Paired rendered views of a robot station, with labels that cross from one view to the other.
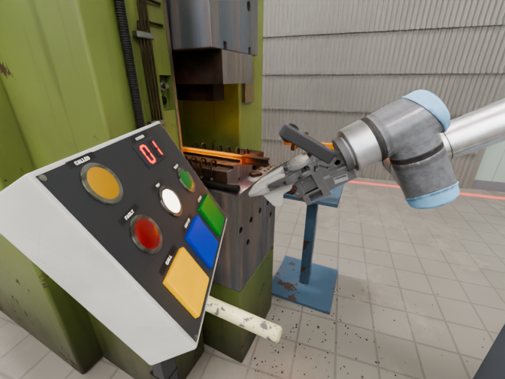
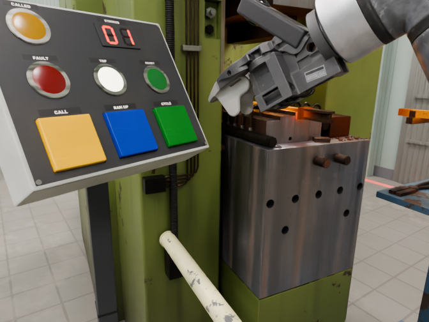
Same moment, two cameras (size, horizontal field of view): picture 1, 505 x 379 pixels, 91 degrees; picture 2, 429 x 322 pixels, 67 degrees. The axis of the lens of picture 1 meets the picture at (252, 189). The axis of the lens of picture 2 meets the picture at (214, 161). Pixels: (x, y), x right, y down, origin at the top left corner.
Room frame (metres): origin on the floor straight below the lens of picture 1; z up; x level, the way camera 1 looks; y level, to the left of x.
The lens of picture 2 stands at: (0.05, -0.33, 1.10)
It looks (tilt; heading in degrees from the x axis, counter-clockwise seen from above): 15 degrees down; 37
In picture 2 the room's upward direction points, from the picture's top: 1 degrees clockwise
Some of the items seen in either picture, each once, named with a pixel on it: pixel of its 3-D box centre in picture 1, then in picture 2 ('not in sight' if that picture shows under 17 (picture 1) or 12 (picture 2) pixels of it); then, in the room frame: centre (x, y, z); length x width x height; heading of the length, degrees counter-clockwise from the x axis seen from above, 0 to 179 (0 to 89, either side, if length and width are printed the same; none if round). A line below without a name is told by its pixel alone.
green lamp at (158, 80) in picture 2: (186, 180); (156, 79); (0.49, 0.14, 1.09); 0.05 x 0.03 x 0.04; 153
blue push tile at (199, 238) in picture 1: (201, 241); (130, 133); (0.38, 0.10, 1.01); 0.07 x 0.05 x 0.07; 178
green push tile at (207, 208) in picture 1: (210, 215); (174, 126); (0.48, 0.09, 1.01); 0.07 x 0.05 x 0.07; 178
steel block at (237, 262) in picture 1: (207, 211); (262, 188); (1.07, 0.22, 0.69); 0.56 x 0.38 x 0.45; 63
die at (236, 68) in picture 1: (188, 69); (260, 2); (1.02, 0.23, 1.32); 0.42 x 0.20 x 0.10; 63
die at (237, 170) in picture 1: (198, 162); (255, 117); (1.02, 0.23, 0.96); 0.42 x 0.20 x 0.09; 63
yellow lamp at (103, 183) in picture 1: (103, 183); (29, 26); (0.29, 0.19, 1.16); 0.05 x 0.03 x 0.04; 153
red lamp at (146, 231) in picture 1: (146, 234); (49, 80); (0.29, 0.14, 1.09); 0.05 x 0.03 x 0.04; 153
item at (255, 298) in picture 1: (213, 283); (256, 294); (1.07, 0.22, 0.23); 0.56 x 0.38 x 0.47; 63
